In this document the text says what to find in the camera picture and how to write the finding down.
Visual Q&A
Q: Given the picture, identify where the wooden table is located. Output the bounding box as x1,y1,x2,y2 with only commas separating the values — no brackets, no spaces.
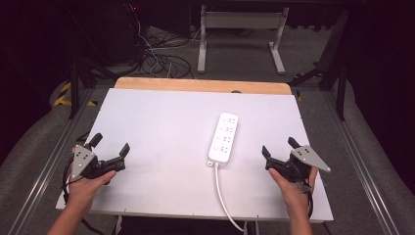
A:
114,76,293,96

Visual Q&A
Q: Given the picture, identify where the person's left hand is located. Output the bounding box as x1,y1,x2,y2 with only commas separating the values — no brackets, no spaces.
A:
66,146,117,214

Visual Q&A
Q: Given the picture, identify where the white metal table frame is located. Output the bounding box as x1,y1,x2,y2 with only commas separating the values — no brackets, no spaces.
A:
196,4,291,75

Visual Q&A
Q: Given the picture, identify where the white board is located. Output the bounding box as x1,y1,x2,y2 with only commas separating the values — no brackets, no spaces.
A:
55,87,335,223

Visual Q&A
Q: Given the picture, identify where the person's right hand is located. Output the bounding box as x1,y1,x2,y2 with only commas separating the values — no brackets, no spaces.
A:
267,165,319,218

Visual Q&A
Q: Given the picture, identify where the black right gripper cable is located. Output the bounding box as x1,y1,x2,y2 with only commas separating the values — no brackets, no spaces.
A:
300,182,315,220

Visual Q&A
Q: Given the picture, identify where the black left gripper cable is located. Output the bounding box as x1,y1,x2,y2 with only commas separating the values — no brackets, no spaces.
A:
61,156,86,205

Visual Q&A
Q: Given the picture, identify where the white power strip cable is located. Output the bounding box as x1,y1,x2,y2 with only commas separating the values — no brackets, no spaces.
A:
213,162,247,233

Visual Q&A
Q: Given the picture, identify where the black metal stand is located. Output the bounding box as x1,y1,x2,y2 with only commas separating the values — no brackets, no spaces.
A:
67,48,118,120
287,6,351,122

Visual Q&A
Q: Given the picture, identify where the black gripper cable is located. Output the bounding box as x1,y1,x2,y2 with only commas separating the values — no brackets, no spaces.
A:
300,182,315,220
61,156,86,205

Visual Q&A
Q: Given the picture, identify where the white power strip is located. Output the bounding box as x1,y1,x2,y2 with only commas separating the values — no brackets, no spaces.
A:
207,112,240,167

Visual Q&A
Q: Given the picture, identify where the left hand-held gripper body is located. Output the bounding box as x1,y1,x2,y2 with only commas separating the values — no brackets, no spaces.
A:
70,144,127,180

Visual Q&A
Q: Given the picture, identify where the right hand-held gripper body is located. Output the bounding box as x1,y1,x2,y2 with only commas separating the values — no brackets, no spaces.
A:
264,144,332,184

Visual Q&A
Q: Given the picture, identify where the bundle of floor cables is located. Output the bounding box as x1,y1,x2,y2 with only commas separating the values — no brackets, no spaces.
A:
130,6,204,79

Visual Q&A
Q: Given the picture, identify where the black equipment case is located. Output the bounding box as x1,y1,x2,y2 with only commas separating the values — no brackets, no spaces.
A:
94,1,148,67

